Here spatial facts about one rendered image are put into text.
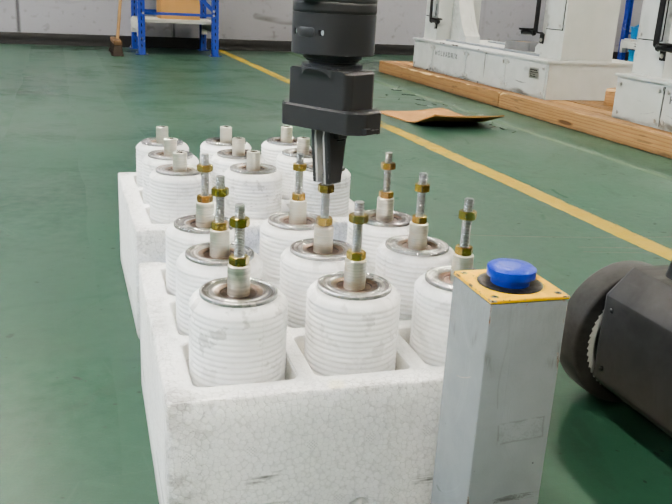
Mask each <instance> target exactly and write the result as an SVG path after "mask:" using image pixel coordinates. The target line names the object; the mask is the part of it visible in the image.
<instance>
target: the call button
mask: <svg viewBox="0 0 672 504"><path fill-rule="evenodd" d="M486 273H487V275H489V276H490V281H491V282H492V283H493V284H495V285H497V286H500V287H504V288H510V289H523V288H527V287H529V285H530V282H531V281H534V280H535V279H536V273H537V269H536V268H535V267H534V266H533V265H532V264H530V263H528V262H526V261H522V260H518V259H511V258H499V259H494V260H492V261H490V262H488V263H487V269H486Z"/></svg>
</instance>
